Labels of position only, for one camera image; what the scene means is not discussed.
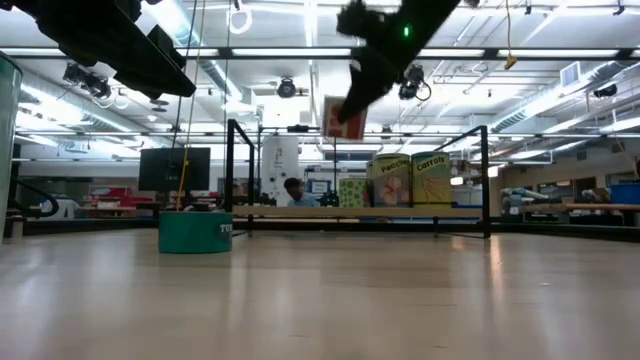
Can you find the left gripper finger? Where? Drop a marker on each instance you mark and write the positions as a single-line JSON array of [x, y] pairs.
[[167, 45], [135, 70]]

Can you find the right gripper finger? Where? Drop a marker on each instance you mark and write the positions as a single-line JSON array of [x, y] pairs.
[[372, 75]]

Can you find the red tomato label can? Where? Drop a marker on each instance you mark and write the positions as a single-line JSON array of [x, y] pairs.
[[332, 127]]

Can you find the peaches label can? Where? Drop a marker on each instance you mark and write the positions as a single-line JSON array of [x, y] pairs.
[[392, 185]]

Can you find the green polka dot can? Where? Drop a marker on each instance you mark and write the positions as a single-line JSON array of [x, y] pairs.
[[352, 192]]

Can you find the carrots label can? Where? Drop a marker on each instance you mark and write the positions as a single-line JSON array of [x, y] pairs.
[[431, 182]]

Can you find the tall mixed vegetables can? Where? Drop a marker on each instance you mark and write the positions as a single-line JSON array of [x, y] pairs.
[[7, 150]]

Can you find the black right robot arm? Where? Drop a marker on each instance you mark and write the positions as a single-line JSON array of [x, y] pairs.
[[425, 15]]

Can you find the black ceiling disc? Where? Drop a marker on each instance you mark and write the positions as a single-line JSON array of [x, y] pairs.
[[159, 102]]

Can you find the black ceiling light cluster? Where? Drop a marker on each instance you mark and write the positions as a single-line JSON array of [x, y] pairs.
[[87, 80]]

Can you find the black overhead light beam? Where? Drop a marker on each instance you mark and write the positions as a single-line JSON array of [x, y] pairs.
[[300, 58]]

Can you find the black monitor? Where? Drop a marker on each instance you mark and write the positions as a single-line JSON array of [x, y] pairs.
[[172, 170]]

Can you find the red boxes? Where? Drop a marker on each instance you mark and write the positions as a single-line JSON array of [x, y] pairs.
[[115, 192]]

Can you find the white cylindrical tank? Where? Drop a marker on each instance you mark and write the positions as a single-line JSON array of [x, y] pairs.
[[280, 165]]

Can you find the small black background robot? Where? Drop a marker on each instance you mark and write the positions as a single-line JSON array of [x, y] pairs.
[[330, 200]]

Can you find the person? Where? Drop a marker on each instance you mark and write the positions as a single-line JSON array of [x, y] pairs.
[[300, 197]]

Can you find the short teal tuna can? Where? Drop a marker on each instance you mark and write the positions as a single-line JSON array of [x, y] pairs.
[[192, 232]]

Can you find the white ceiling vent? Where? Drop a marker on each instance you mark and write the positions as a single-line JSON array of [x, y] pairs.
[[570, 74]]

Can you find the background wooden table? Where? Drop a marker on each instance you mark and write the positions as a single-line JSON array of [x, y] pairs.
[[600, 206]]

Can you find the blue bin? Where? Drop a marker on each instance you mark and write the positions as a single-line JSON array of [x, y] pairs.
[[625, 194]]

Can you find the black ceiling camera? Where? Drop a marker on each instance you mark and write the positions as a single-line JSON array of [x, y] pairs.
[[414, 85]]

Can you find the wooden shelf with black frame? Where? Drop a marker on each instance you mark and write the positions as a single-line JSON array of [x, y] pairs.
[[300, 212]]

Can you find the black aluminium rig frame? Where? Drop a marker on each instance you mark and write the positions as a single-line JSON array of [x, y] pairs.
[[100, 226]]

